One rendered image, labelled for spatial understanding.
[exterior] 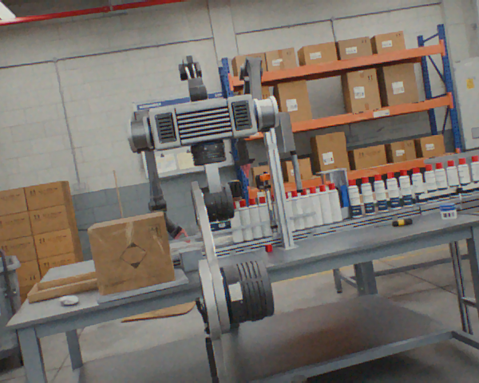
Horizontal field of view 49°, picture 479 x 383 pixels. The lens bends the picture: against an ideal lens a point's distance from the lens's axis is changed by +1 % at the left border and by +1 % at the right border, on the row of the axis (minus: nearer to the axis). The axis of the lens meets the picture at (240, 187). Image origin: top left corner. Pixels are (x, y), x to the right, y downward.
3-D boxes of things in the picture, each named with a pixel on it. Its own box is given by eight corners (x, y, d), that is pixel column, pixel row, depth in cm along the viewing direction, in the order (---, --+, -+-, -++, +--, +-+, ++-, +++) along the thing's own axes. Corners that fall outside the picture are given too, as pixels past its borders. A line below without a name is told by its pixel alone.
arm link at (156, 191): (132, 124, 256) (155, 121, 257) (134, 128, 262) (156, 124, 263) (147, 211, 249) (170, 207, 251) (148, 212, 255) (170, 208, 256)
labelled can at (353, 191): (359, 216, 281) (354, 178, 280) (364, 216, 276) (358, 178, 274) (350, 218, 279) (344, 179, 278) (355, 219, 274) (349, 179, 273)
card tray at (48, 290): (101, 277, 261) (100, 269, 261) (100, 287, 235) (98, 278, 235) (37, 291, 254) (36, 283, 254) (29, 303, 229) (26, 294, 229)
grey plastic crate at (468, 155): (491, 173, 455) (487, 148, 454) (524, 173, 416) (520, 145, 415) (426, 185, 445) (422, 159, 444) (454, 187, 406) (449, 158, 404)
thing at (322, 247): (362, 207, 370) (361, 204, 370) (492, 221, 242) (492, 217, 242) (50, 271, 324) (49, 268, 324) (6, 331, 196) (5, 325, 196)
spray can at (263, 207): (274, 234, 268) (267, 195, 267) (273, 236, 263) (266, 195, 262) (263, 236, 269) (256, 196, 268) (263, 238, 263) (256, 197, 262)
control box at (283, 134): (295, 150, 265) (289, 112, 264) (286, 152, 249) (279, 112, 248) (276, 153, 268) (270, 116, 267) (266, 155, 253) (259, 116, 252)
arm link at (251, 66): (243, 49, 246) (264, 50, 247) (239, 70, 257) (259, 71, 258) (247, 124, 222) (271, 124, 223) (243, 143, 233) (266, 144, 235)
